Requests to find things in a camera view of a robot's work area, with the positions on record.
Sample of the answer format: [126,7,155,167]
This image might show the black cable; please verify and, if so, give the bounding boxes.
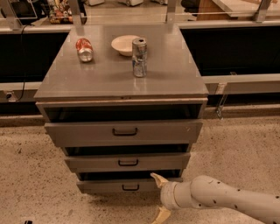
[16,24,29,102]

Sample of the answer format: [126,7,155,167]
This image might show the red soda can lying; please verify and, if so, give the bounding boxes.
[75,38,94,62]

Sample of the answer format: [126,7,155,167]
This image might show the grey drawer cabinet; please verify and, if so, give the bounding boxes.
[35,24,208,180]

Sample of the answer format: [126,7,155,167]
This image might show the grey middle drawer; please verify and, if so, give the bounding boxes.
[65,153,190,173]

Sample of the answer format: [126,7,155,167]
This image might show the grey top drawer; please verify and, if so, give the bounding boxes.
[45,120,202,147]

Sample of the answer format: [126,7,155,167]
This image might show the metal bracket on rail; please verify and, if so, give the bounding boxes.
[215,82,228,120]

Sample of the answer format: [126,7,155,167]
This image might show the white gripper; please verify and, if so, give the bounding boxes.
[150,172,179,224]

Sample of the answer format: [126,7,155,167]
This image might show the silver upright can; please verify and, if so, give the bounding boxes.
[132,38,148,78]

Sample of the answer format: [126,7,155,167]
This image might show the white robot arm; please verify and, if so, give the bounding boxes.
[151,172,280,224]

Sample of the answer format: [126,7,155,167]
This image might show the colourful snack packages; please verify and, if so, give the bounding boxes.
[47,0,73,25]

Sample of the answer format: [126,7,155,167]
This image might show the grey bottom drawer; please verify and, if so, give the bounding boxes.
[77,178,159,194]

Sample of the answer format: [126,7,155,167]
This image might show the grey drawer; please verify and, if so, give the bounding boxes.
[65,153,190,173]
[77,178,159,194]
[45,120,202,147]

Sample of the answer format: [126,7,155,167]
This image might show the white bowl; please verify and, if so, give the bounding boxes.
[111,35,138,57]

